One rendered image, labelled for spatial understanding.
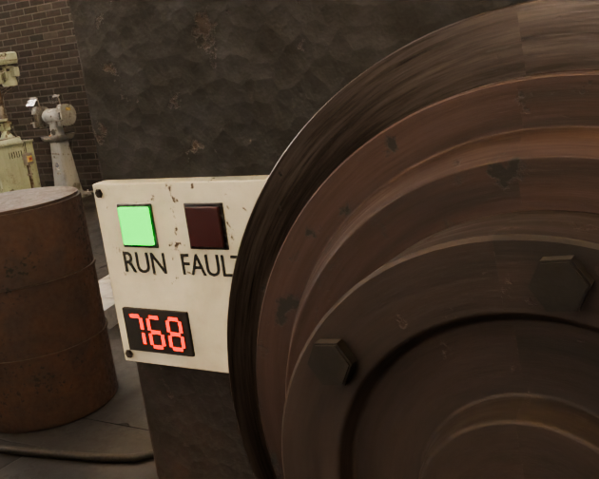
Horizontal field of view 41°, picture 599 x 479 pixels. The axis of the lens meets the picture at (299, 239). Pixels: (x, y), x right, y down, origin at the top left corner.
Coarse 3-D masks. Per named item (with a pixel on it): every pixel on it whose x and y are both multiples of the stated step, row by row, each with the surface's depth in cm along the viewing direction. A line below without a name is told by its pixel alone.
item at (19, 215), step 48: (48, 192) 332; (0, 240) 299; (48, 240) 308; (0, 288) 303; (48, 288) 309; (96, 288) 333; (0, 336) 308; (48, 336) 312; (96, 336) 328; (0, 384) 313; (48, 384) 315; (96, 384) 329
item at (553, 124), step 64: (448, 128) 41; (512, 128) 40; (576, 128) 38; (320, 192) 46; (384, 192) 43; (448, 192) 40; (512, 192) 38; (576, 192) 37; (320, 256) 47; (384, 256) 43
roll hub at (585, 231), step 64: (448, 256) 36; (512, 256) 34; (576, 256) 33; (320, 320) 40; (384, 320) 38; (448, 320) 37; (512, 320) 36; (576, 320) 34; (320, 384) 41; (384, 384) 41; (448, 384) 39; (512, 384) 37; (576, 384) 35; (320, 448) 42; (384, 448) 42; (448, 448) 37; (512, 448) 36; (576, 448) 34
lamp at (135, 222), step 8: (120, 208) 75; (128, 208) 74; (136, 208) 74; (144, 208) 73; (120, 216) 75; (128, 216) 74; (136, 216) 74; (144, 216) 73; (128, 224) 75; (136, 224) 74; (144, 224) 74; (128, 232) 75; (136, 232) 74; (144, 232) 74; (128, 240) 75; (136, 240) 75; (144, 240) 74; (152, 240) 74
